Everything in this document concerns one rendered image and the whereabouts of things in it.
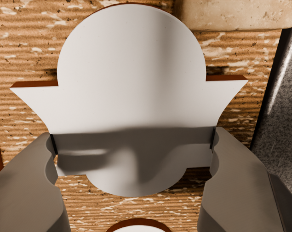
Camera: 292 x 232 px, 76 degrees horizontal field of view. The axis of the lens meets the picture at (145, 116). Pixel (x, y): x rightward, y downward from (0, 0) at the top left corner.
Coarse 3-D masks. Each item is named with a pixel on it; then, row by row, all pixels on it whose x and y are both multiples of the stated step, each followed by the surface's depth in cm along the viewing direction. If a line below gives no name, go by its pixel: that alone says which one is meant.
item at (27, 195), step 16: (32, 144) 10; (48, 144) 11; (16, 160) 9; (32, 160) 9; (48, 160) 9; (0, 176) 8; (16, 176) 8; (32, 176) 8; (48, 176) 9; (0, 192) 7; (16, 192) 7; (32, 192) 7; (48, 192) 7; (0, 208) 7; (16, 208) 7; (32, 208) 7; (48, 208) 7; (64, 208) 7; (0, 224) 6; (16, 224) 6; (32, 224) 6; (48, 224) 6; (64, 224) 7
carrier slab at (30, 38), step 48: (0, 0) 11; (48, 0) 11; (96, 0) 11; (144, 0) 11; (0, 48) 12; (48, 48) 12; (240, 48) 12; (0, 96) 13; (240, 96) 14; (0, 144) 14; (96, 192) 17; (192, 192) 17
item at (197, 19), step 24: (192, 0) 9; (216, 0) 9; (240, 0) 9; (264, 0) 9; (288, 0) 9; (192, 24) 9; (216, 24) 9; (240, 24) 9; (264, 24) 9; (288, 24) 9
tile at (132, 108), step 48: (96, 48) 8; (144, 48) 9; (192, 48) 9; (48, 96) 10; (96, 96) 10; (144, 96) 10; (192, 96) 10; (96, 144) 12; (144, 144) 12; (192, 144) 13; (144, 192) 16
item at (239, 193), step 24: (216, 144) 11; (240, 144) 10; (216, 168) 9; (240, 168) 9; (264, 168) 9; (216, 192) 7; (240, 192) 7; (264, 192) 7; (216, 216) 6; (240, 216) 6; (264, 216) 6
